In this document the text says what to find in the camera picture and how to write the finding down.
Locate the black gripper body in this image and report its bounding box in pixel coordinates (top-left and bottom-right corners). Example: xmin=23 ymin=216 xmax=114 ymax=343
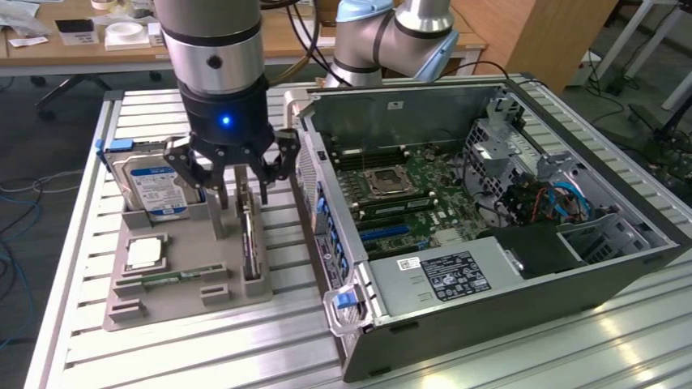
xmin=178 ymin=75 xmax=278 ymax=160

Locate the green graphics card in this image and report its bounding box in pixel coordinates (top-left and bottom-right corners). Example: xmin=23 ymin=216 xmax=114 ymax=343
xmin=234 ymin=164 xmax=263 ymax=283

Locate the hard disk with blue rails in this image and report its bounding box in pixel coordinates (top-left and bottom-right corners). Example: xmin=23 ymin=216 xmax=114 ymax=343
xmin=95 ymin=139 xmax=210 ymax=223

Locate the black RAM slot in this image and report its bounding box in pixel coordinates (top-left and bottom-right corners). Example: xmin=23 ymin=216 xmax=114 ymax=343
xmin=335 ymin=155 xmax=408 ymax=165
xmin=338 ymin=159 xmax=410 ymax=170
xmin=332 ymin=146 xmax=406 ymax=156
xmin=334 ymin=150 xmax=407 ymax=160

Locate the metal CPU socket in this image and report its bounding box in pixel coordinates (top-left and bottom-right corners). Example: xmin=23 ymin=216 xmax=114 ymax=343
xmin=360 ymin=165 xmax=416 ymax=200

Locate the grey parts rack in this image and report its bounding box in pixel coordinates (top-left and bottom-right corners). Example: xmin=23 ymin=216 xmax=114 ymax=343
xmin=102 ymin=161 xmax=275 ymax=332

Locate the small white box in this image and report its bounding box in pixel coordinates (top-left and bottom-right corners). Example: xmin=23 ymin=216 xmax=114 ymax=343
xmin=146 ymin=22 xmax=170 ymax=48

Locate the long black expansion slot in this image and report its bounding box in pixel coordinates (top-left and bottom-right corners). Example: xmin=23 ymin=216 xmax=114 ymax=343
xmin=359 ymin=212 xmax=414 ymax=228

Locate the RAM stick with white label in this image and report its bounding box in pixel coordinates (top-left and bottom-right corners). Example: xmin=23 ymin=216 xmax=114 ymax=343
xmin=358 ymin=197 xmax=438 ymax=214

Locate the silver CPU chip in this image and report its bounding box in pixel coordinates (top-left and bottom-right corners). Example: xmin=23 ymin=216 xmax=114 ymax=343
xmin=123 ymin=237 xmax=168 ymax=271

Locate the flat white box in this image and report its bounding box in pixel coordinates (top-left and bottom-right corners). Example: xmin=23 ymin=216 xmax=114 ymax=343
xmin=102 ymin=34 xmax=152 ymax=52

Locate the blue expansion slot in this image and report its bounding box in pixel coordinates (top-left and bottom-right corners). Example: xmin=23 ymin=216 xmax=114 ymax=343
xmin=359 ymin=221 xmax=411 ymax=241

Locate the black office chair base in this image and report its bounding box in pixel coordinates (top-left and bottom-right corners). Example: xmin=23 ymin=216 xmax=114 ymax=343
xmin=32 ymin=71 xmax=163 ymax=121

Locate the green motherboard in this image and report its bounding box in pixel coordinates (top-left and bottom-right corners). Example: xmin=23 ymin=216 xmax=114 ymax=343
xmin=323 ymin=142 xmax=502 ymax=257

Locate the bare green RAM stick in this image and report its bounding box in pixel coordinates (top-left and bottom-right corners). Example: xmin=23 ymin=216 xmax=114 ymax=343
xmin=118 ymin=267 xmax=224 ymax=288

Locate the white tape roll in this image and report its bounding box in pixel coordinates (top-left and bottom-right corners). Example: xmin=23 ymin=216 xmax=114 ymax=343
xmin=104 ymin=22 xmax=146 ymax=41

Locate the wooden desk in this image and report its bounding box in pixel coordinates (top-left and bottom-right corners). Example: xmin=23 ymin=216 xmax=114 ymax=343
xmin=0 ymin=0 xmax=488 ymax=78

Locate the silver chipset heat sink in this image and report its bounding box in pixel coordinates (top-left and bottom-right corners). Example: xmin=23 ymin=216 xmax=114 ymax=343
xmin=434 ymin=228 xmax=467 ymax=247

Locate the grey power supply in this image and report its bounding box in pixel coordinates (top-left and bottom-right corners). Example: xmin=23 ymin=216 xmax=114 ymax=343
xmin=354 ymin=236 xmax=530 ymax=318

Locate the perforated metal disk bay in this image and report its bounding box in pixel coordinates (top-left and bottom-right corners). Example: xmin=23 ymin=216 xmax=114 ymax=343
xmin=462 ymin=91 xmax=548 ymax=206

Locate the clear plastic bag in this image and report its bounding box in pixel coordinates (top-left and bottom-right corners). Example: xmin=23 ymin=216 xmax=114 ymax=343
xmin=0 ymin=0 xmax=43 ymax=37

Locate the wooden cabinet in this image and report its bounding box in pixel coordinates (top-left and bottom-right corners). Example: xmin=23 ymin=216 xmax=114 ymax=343
xmin=448 ymin=0 xmax=622 ymax=93

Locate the black open PC case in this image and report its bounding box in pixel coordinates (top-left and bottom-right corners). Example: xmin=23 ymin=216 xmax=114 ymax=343
xmin=283 ymin=75 xmax=680 ymax=384

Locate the black cable behind case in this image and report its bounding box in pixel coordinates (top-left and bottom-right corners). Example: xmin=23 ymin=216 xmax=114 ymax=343
xmin=447 ymin=59 xmax=546 ymax=87

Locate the blue disk wire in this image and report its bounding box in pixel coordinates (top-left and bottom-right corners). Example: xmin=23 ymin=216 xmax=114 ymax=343
xmin=542 ymin=184 xmax=575 ymax=224
xmin=559 ymin=181 xmax=598 ymax=223

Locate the grey disk bay bracket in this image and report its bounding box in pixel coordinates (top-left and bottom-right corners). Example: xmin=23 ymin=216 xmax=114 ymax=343
xmin=556 ymin=204 xmax=654 ymax=267

